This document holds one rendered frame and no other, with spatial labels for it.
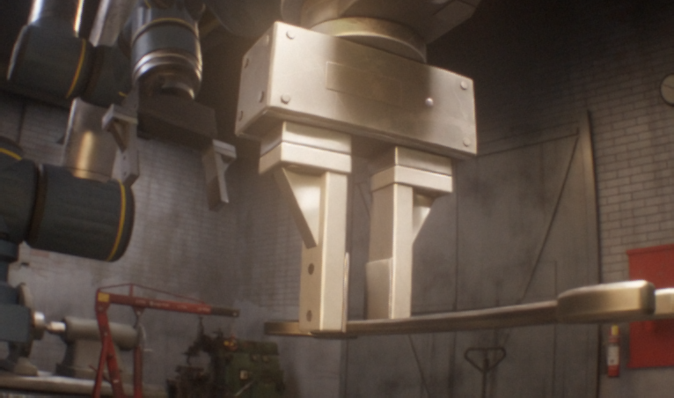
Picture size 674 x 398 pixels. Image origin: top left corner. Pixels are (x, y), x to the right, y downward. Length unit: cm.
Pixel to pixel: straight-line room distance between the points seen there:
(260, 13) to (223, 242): 857
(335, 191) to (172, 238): 838
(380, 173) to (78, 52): 77
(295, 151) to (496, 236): 585
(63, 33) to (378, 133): 81
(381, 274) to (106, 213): 110
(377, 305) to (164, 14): 70
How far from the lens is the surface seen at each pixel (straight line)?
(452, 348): 631
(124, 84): 105
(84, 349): 641
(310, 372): 778
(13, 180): 134
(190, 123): 84
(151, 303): 494
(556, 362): 571
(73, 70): 104
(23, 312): 130
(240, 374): 726
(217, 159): 84
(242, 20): 63
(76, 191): 138
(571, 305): 18
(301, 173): 32
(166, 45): 89
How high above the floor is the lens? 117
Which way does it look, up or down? 14 degrees up
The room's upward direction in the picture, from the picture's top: 2 degrees clockwise
